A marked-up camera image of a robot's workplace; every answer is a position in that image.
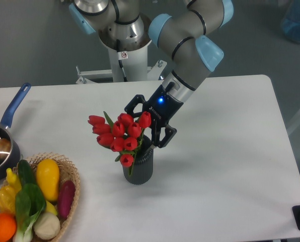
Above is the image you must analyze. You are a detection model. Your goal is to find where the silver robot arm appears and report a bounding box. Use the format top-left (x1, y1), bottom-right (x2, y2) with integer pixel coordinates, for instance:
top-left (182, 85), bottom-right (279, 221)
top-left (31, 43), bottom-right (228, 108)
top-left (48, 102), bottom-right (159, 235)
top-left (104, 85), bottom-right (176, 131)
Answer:
top-left (69, 1), bottom-right (234, 148)

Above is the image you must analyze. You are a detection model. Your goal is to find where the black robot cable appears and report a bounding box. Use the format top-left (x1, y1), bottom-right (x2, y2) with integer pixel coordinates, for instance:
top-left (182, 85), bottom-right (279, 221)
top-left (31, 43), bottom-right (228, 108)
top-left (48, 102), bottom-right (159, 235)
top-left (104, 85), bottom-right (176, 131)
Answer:
top-left (115, 39), bottom-right (128, 83)

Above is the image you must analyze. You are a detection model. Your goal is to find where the green bok choy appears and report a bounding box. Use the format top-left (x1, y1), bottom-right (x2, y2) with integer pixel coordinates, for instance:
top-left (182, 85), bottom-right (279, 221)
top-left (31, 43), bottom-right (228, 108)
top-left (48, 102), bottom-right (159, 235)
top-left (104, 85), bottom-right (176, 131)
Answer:
top-left (13, 184), bottom-right (46, 241)

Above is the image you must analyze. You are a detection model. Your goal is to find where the red tulip bouquet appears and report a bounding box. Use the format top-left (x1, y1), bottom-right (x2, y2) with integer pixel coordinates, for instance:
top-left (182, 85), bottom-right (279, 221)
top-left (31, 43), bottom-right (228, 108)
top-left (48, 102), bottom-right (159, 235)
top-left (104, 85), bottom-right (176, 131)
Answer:
top-left (88, 111), bottom-right (152, 175)

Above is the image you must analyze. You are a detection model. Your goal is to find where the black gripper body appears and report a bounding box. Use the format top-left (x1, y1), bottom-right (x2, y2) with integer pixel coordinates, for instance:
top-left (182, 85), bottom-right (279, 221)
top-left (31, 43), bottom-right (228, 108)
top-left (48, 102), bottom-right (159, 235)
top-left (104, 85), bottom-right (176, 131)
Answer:
top-left (142, 82), bottom-right (183, 128)

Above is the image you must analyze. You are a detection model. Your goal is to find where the purple eggplant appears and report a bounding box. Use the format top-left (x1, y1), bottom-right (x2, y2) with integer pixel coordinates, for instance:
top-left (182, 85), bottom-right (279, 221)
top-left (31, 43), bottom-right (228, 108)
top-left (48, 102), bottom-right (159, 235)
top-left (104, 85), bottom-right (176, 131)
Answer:
top-left (57, 180), bottom-right (76, 219)

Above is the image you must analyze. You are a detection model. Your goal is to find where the woven wicker basket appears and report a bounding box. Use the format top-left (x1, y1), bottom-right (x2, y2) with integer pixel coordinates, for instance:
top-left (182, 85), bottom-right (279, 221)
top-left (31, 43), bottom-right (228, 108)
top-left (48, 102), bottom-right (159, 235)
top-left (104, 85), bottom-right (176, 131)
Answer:
top-left (0, 151), bottom-right (81, 242)

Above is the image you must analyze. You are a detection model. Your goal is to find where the dark grey ribbed vase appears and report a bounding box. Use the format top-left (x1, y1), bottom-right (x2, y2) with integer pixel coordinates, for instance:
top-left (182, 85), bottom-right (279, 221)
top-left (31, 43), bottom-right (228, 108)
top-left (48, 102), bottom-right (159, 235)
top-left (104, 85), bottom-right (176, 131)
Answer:
top-left (123, 136), bottom-right (154, 185)

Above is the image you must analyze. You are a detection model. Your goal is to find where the beige round bun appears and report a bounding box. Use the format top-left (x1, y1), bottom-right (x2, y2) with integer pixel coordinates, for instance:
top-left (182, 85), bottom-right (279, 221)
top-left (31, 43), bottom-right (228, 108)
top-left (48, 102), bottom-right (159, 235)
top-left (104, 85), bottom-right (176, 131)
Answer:
top-left (34, 212), bottom-right (60, 240)

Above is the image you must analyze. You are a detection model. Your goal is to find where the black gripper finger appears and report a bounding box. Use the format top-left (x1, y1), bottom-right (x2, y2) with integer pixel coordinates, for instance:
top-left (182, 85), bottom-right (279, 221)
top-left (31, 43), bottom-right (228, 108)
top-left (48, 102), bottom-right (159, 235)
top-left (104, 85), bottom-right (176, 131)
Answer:
top-left (148, 120), bottom-right (177, 150)
top-left (124, 94), bottom-right (145, 118)

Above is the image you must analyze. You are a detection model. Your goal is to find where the yellow bell pepper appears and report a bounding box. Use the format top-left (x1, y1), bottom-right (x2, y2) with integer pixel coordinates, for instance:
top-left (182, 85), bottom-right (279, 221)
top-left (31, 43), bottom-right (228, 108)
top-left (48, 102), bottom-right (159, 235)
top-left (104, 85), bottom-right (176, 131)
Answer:
top-left (0, 185), bottom-right (16, 215)

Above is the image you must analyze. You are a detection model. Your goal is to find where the small yellow lemon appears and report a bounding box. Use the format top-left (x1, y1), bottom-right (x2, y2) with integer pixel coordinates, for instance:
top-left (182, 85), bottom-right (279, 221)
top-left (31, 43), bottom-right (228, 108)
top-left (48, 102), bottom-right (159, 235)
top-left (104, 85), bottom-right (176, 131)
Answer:
top-left (45, 201), bottom-right (58, 216)

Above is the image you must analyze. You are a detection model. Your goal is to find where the blue handled saucepan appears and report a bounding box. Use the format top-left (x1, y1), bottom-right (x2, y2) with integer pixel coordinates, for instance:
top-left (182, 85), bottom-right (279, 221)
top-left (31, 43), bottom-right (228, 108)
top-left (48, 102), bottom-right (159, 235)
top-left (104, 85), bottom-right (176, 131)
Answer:
top-left (0, 83), bottom-right (31, 180)

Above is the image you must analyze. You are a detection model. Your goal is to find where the yellow squash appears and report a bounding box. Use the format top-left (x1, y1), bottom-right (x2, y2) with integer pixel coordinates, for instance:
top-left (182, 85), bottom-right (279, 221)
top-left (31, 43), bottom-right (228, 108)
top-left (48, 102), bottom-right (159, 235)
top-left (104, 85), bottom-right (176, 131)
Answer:
top-left (36, 159), bottom-right (60, 203)

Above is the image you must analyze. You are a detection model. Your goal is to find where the blue translucent container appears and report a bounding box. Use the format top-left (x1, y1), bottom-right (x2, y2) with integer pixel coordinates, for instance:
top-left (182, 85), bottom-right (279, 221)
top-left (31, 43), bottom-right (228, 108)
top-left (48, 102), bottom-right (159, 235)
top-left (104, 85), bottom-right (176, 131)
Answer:
top-left (280, 1), bottom-right (300, 43)

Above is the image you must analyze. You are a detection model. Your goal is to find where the green cucumber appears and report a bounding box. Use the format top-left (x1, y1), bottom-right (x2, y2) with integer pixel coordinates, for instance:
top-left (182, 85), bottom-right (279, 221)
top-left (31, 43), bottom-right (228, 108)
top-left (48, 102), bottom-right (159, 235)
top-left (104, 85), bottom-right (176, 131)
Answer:
top-left (18, 159), bottom-right (37, 187)

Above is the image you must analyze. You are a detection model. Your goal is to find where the orange fruit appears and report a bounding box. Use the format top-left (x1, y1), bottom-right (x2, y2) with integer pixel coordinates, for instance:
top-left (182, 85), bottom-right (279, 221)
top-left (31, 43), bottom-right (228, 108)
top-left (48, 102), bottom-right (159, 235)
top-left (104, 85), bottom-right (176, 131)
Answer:
top-left (0, 213), bottom-right (17, 241)

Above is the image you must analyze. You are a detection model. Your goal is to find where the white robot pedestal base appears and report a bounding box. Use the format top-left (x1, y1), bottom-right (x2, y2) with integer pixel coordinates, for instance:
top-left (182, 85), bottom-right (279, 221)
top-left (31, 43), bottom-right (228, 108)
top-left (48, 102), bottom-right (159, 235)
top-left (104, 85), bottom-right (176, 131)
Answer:
top-left (76, 13), bottom-right (171, 85)

